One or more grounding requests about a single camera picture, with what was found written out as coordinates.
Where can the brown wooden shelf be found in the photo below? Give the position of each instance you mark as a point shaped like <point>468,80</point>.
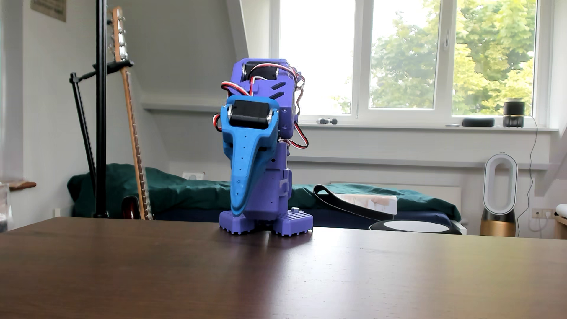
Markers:
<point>20,184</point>

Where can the white window frame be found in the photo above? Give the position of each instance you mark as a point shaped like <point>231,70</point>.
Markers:
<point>446,66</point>

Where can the black cylindrical speaker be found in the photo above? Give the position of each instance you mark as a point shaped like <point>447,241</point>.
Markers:
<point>514,110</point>

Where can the white radiator panel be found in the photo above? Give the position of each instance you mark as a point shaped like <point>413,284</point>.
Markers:
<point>443,192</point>

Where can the white double wall socket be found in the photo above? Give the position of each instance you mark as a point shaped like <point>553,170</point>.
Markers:
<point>542,213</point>

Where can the light wooden furniture piece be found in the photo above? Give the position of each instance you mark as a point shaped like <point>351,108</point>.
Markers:
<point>561,226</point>

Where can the black flat puck speaker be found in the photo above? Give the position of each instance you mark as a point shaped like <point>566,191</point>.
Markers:
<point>478,122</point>

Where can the white and gold bladeless fan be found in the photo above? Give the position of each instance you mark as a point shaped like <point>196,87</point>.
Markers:
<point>498,223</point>

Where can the white wall outlet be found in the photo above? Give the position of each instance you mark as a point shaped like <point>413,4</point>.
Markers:
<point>193,176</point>

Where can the framed wall picture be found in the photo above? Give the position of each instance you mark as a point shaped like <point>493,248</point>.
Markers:
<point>48,9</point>

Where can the black vertical pole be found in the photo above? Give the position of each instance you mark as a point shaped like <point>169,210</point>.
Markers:
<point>101,133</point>

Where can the white round disc black rim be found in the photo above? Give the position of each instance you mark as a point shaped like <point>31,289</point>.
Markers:
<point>416,226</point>

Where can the wooden neck guitar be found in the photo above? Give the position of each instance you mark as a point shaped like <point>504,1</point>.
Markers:
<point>133,133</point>

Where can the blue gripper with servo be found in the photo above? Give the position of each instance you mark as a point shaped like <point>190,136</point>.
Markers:
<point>248,138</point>

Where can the black guitar stand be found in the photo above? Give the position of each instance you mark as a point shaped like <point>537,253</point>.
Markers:
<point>82,115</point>

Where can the purple robot arm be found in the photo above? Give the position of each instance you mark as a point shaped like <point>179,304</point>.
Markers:
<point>274,190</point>

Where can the clear glass container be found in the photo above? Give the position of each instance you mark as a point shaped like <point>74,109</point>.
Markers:
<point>3,208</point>

